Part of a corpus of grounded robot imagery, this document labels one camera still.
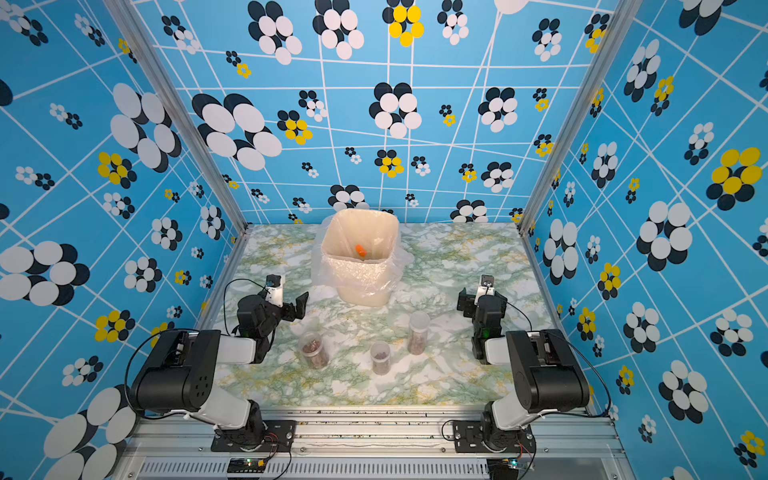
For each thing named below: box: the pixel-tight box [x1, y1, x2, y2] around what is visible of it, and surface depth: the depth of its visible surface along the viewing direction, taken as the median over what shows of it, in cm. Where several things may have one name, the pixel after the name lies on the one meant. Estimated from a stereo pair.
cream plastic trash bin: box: [321, 208, 400, 308], surface depth 90 cm
